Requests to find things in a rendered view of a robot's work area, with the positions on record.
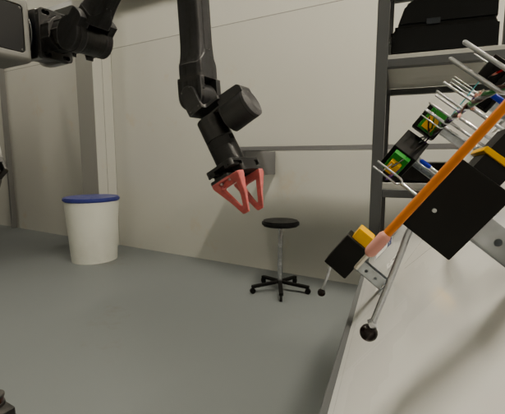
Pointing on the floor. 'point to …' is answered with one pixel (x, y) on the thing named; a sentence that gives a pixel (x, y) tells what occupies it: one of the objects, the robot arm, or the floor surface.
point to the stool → (280, 257)
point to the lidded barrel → (92, 227)
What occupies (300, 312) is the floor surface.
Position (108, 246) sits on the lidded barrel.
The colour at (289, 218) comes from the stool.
